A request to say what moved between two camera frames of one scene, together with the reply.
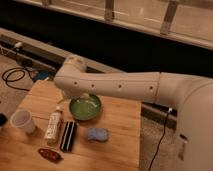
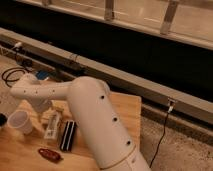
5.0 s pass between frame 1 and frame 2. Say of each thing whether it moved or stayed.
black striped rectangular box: stayed
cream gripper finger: moved
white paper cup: stayed
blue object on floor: stayed
